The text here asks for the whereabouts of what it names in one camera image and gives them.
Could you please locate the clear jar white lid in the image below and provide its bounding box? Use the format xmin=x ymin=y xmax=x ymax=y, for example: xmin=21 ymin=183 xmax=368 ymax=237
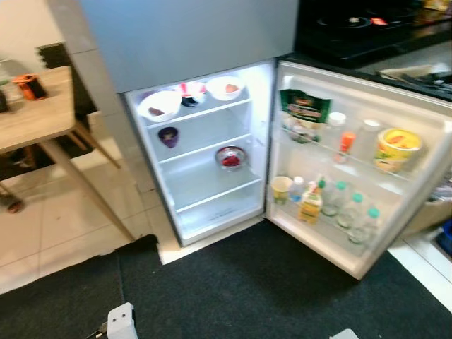
xmin=359 ymin=119 xmax=382 ymax=160

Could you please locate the green capped water bottle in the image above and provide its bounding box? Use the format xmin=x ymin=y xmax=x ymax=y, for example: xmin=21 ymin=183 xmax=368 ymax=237
xmin=321 ymin=181 xmax=348 ymax=218
xmin=339 ymin=192 xmax=364 ymax=230
xmin=353 ymin=206 xmax=381 ymax=246

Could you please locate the plain cardboard box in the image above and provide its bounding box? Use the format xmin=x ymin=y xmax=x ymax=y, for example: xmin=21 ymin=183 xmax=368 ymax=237
xmin=403 ymin=201 xmax=452 ymax=237

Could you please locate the yellow plastic tub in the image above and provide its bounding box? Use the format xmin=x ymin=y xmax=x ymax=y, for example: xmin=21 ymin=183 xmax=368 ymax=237
xmin=374 ymin=128 xmax=423 ymax=174

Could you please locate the white bowl pink food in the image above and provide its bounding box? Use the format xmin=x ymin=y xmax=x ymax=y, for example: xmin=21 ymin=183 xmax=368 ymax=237
xmin=206 ymin=76 xmax=246 ymax=102

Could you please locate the orange and black device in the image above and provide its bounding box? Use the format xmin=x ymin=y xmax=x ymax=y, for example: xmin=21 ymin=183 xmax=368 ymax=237
xmin=13 ymin=73 xmax=47 ymax=101

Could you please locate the grey fridge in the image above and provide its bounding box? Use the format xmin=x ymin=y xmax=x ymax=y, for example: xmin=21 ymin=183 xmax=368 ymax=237
xmin=49 ymin=0 xmax=452 ymax=280

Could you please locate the white bowl brown food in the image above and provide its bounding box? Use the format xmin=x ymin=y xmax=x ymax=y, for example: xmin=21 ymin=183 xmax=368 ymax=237
xmin=138 ymin=90 xmax=183 ymax=123

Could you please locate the cardboard box with black bag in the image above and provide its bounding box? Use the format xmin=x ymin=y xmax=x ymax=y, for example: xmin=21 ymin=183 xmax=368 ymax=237
xmin=378 ymin=65 xmax=452 ymax=100

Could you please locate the grey fridge compartment door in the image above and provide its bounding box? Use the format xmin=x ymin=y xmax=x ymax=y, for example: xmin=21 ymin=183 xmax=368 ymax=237
xmin=267 ymin=60 xmax=452 ymax=280

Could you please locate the white bowl red spoon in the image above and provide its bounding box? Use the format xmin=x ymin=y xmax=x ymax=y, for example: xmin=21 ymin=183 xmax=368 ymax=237
xmin=175 ymin=81 xmax=207 ymax=108

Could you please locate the black cooktop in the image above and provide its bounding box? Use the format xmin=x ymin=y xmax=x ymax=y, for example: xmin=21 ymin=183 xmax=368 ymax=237
xmin=297 ymin=0 xmax=452 ymax=68

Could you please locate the grey freezer door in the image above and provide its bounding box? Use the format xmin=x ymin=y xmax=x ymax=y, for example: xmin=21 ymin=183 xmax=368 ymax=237
xmin=78 ymin=0 xmax=301 ymax=94

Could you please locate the green snack bag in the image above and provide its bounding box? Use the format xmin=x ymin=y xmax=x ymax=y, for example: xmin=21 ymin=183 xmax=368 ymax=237
xmin=280 ymin=89 xmax=331 ymax=144

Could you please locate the steel bowl red food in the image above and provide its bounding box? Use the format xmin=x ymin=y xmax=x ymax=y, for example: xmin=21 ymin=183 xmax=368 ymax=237
xmin=215 ymin=145 xmax=248 ymax=170

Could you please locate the black foam mat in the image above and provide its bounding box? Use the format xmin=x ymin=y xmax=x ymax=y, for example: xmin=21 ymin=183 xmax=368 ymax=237
xmin=37 ymin=44 xmax=100 ymax=124

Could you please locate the orange capped small bottle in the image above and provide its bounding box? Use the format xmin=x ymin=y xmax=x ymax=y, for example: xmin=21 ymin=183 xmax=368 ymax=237
xmin=335 ymin=131 xmax=357 ymax=165

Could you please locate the small bottle blue label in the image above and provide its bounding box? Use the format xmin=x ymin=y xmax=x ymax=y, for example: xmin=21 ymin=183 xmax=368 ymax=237
xmin=291 ymin=176 xmax=306 ymax=206

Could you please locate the light wooden dining table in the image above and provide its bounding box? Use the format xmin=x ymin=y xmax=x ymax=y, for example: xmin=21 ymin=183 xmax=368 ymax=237
xmin=0 ymin=66 xmax=135 ymax=241

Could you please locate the white capped bottle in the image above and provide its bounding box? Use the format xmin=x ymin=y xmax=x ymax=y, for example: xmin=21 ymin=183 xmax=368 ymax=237
xmin=326 ymin=112 xmax=348 ymax=142

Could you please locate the dark purple cup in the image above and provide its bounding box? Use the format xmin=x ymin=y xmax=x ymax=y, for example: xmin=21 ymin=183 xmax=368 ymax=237
xmin=157 ymin=126 xmax=179 ymax=148

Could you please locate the blue plastic bin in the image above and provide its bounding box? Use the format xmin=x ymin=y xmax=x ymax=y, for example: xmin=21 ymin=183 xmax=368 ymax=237
xmin=436 ymin=219 xmax=452 ymax=256

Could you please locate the yellow oil bottle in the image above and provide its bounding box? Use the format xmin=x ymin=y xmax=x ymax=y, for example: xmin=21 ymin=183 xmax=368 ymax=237
xmin=299 ymin=179 xmax=326 ymax=225

